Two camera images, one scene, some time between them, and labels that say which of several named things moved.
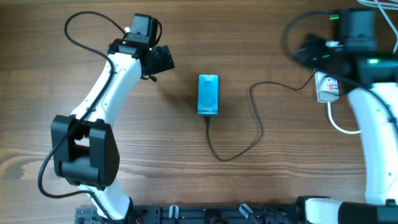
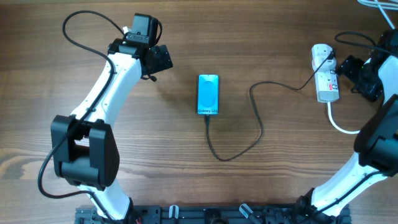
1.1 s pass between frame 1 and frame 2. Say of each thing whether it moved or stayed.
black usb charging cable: stayed
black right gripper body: moved
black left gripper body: stayed
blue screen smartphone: stayed
